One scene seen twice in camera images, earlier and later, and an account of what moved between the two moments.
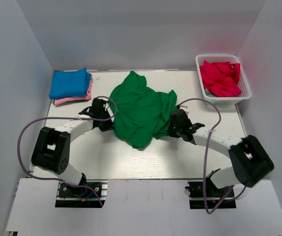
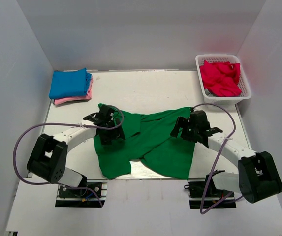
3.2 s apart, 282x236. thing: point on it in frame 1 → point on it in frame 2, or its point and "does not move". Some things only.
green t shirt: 140,113 → 148,145
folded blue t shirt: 69,83 does not move
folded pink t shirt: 60,101 does not move
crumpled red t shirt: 221,79 does not move
